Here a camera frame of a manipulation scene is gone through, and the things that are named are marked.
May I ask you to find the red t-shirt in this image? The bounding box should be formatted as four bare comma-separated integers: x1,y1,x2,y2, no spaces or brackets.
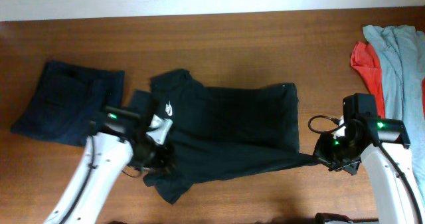
350,42,385,118

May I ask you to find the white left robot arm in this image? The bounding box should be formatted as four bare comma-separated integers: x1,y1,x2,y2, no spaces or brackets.
46,106,173,223

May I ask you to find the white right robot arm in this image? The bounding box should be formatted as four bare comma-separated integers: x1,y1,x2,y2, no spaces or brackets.
313,118,424,223

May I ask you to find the grey t-shirt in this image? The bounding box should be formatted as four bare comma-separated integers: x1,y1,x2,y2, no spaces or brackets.
363,25,424,195

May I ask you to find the black Nike t-shirt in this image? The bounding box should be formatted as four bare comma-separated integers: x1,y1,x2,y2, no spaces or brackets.
129,69,314,204

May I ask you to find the folded navy blue garment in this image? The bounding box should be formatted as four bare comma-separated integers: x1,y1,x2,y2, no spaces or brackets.
11,60,125,146

